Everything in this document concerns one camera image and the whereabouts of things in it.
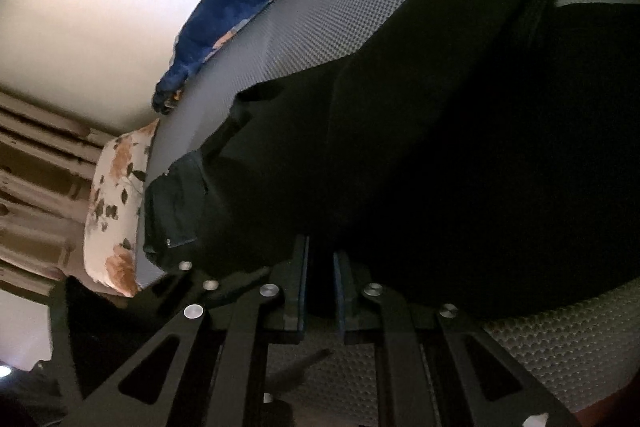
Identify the reddish brown bed edge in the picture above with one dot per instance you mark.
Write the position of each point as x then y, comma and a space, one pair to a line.
615, 412

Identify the black pants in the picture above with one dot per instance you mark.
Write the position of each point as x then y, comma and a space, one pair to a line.
400, 157

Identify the white floral pillow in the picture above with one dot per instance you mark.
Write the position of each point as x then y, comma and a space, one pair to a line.
115, 187

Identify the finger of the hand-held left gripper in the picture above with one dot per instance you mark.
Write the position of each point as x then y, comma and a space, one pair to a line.
235, 281
170, 283

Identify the blue floral blanket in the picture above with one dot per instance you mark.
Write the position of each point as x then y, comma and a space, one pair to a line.
225, 12

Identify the grey mesh mat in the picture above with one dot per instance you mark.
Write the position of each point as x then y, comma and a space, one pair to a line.
310, 22

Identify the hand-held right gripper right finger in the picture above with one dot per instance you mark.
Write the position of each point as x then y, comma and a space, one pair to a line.
341, 297

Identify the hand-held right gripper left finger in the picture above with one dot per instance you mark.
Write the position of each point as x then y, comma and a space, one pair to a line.
300, 302

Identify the brown wooden furniture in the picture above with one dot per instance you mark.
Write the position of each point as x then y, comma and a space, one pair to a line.
40, 167

